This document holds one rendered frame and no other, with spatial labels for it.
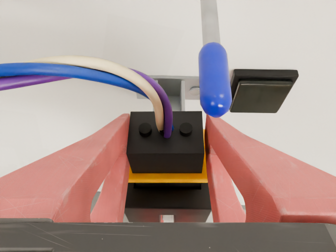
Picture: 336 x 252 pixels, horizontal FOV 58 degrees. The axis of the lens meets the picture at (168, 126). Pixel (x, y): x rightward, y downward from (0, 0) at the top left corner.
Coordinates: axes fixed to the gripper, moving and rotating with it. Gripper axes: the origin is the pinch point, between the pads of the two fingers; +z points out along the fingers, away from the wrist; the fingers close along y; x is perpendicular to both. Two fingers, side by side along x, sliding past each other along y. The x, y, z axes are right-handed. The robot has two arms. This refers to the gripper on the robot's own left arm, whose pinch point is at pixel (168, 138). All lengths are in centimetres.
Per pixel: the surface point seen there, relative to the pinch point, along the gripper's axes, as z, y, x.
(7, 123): 11.0, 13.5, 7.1
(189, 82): 8.0, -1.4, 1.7
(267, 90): 7.1, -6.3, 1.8
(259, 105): 7.8, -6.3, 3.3
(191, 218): 0.0, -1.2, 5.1
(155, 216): -0.1, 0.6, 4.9
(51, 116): 10.4, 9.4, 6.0
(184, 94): 6.9, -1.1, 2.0
